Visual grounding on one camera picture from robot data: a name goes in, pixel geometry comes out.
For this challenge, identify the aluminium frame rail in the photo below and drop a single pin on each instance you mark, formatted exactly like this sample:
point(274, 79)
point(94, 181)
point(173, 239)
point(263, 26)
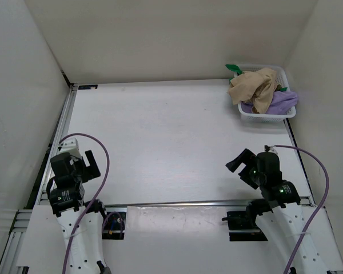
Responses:
point(17, 231)

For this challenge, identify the beige t shirt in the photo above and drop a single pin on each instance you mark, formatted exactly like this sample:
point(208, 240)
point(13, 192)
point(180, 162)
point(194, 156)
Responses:
point(255, 87)

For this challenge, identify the purple t shirt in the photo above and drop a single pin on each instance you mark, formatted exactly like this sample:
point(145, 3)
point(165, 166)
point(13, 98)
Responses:
point(282, 102)

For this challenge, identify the white plastic basket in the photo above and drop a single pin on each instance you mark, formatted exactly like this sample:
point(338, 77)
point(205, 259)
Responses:
point(281, 79)

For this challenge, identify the green t shirt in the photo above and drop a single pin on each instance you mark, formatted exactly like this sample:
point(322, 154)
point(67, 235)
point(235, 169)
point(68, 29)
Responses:
point(235, 70)

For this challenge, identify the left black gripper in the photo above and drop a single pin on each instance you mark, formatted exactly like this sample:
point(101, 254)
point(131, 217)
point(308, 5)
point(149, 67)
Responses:
point(84, 168)

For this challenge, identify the blue label sticker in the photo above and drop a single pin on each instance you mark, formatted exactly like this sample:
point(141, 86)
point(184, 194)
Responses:
point(88, 87)

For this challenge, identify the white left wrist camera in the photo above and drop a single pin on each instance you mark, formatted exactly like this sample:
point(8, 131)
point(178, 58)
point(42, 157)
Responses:
point(71, 146)

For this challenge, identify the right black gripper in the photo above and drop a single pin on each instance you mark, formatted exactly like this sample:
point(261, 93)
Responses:
point(247, 166)

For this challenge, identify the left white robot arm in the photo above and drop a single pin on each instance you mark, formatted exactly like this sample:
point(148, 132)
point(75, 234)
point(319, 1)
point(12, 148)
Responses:
point(80, 221)

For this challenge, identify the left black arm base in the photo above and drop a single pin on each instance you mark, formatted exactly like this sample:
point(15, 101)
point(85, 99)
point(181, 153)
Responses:
point(114, 229)

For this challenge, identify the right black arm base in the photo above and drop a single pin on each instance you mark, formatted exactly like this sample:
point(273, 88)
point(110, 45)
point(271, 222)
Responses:
point(241, 229)

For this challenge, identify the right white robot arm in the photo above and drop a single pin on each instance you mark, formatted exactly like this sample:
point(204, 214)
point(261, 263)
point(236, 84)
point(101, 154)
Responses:
point(279, 214)

